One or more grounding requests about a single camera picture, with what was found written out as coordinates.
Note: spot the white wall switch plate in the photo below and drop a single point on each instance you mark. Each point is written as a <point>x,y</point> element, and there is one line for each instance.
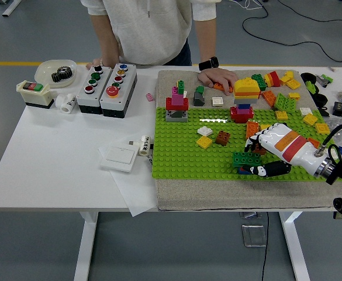
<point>119,159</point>

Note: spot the person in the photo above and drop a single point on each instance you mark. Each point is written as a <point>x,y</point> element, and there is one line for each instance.
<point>147,29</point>

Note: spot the white pipe tee fitting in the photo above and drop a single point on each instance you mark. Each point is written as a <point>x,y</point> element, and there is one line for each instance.
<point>62,102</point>

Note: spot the white labelled tube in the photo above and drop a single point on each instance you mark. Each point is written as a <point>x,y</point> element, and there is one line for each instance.
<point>144,146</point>

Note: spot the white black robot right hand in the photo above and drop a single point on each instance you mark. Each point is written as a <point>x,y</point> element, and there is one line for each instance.
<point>287,145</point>

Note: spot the small yellow brick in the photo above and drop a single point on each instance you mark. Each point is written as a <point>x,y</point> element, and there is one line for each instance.
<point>294,96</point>
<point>265,127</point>

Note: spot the lime green long brick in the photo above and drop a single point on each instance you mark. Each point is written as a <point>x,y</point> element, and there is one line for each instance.
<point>304,133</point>

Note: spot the dark green chunky brick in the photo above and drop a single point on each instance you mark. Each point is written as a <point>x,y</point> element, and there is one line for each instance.
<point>259,82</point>

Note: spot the person's left hand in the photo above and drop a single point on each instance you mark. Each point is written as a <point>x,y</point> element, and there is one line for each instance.
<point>217,76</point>

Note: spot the grey four-button control box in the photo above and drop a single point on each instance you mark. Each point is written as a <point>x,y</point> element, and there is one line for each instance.
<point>84,101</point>

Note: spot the red pink grey brick tower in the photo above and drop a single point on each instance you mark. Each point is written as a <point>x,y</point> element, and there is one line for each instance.
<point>176,103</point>

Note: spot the small pink brick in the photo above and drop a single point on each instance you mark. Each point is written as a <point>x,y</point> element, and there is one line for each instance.
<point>150,97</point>

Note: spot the green and grey clip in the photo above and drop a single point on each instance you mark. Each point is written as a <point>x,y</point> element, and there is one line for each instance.
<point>325,78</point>

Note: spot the black tape roll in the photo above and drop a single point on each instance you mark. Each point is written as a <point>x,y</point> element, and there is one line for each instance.
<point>303,77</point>

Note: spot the black metal gear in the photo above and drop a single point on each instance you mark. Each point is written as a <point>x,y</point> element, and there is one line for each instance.
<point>62,74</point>

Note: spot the dark green long brick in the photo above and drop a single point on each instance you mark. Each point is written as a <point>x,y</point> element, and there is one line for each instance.
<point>245,158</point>

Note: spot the black wrist watch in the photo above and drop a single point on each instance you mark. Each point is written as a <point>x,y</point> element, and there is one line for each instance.
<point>209,63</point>

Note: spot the white plastic bowl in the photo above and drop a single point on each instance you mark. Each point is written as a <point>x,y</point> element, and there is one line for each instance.
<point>45,73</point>

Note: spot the yellow flat square brick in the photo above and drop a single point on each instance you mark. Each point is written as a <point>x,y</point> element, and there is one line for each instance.
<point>204,142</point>
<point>281,115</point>
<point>322,128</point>
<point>309,119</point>
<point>293,84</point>

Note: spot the clear plastic bag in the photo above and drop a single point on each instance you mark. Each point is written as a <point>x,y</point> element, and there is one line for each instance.
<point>334,121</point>

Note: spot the grey-brown mat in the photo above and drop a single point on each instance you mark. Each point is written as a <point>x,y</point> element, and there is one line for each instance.
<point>217,193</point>

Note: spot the green studded baseplate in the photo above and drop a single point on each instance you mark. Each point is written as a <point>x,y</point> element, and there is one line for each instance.
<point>182,158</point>

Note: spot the red and blue brick stack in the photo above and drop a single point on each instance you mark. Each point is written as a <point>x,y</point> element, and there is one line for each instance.
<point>241,170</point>

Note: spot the white table leg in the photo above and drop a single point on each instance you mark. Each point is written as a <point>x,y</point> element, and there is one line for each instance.
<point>84,248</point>
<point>293,248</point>

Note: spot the burger-shaped multicolour brick tower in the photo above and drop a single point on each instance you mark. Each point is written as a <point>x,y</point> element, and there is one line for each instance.
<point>246,87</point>

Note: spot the white flat square brick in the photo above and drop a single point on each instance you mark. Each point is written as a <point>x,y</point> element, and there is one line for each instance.
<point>217,101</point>
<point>305,111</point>
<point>205,131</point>

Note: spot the lime green flat plate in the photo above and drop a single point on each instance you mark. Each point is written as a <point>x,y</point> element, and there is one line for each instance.
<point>290,104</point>
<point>280,101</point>

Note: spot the grey slope brick green top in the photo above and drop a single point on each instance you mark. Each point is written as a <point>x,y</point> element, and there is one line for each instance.
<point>199,99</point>

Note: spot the grey emergency-stop control box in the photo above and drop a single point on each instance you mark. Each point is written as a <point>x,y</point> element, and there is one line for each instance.
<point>121,99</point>

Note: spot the orange long brick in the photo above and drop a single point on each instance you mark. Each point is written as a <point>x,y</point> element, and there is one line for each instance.
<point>314,143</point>
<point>268,97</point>
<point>251,128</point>
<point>217,86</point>

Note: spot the cream red-green switch box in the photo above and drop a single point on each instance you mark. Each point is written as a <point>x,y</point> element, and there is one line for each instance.
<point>36,98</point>

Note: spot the white distant table foot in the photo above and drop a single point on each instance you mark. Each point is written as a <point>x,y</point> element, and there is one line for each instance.
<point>11,6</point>

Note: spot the red yellow orange curved bricks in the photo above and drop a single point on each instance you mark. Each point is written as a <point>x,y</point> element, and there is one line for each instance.
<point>273,78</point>

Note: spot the brown square brick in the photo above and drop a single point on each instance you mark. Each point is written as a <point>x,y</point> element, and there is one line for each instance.
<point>223,138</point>
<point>260,150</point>

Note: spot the white paper sheet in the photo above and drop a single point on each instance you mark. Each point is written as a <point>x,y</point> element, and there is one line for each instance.
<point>135,193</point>

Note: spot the person's right forearm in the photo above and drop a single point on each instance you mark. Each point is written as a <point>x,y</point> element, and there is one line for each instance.
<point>107,41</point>

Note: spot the person's left forearm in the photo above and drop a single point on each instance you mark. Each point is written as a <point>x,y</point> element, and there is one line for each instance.
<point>207,41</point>

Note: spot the yellow brick pair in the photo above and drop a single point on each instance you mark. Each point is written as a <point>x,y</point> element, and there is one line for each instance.
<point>287,75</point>

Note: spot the under-table control panel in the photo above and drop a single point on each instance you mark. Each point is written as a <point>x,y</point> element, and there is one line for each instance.
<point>338,216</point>

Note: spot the lime green plastic piece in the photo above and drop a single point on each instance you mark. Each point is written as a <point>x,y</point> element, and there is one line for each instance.
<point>310,86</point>

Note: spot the small black clip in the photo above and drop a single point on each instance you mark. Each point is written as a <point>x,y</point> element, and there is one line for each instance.
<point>323,111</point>

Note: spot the silver floor socket lid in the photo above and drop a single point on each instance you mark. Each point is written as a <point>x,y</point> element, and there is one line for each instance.
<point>251,215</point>
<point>254,235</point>

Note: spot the person's right hand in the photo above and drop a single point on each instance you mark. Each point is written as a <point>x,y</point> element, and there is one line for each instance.
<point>94,63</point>

